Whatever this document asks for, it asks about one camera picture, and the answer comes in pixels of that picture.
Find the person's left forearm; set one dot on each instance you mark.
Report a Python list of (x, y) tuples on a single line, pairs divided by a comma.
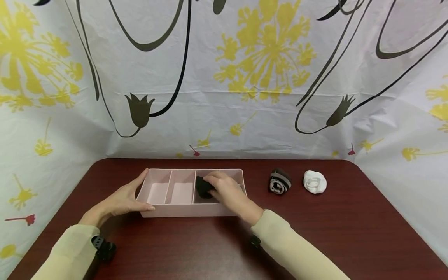
[(68, 254)]

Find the person's right hand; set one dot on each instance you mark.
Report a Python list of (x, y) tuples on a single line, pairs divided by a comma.
[(231, 194)]

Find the person's left hand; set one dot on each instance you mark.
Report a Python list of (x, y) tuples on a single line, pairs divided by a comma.
[(117, 203)]

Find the person's right fingers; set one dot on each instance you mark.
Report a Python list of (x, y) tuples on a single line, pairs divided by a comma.
[(214, 182)]

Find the pink divided organizer box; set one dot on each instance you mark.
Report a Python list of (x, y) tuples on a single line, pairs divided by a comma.
[(175, 194)]

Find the black grey striped rolled sock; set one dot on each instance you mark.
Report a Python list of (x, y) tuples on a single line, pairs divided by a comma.
[(280, 181)]

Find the black wrist band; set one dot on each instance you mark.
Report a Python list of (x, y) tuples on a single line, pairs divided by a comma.
[(255, 241), (103, 249)]

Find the person's left thumb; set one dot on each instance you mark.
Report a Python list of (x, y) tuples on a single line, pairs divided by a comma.
[(145, 207)]

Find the person's left index finger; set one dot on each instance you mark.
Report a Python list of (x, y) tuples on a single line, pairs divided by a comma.
[(138, 181)]

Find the white rolled sock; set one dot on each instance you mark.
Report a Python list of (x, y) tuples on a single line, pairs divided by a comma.
[(315, 182)]

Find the person's right forearm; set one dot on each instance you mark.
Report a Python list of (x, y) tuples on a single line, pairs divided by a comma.
[(297, 251)]

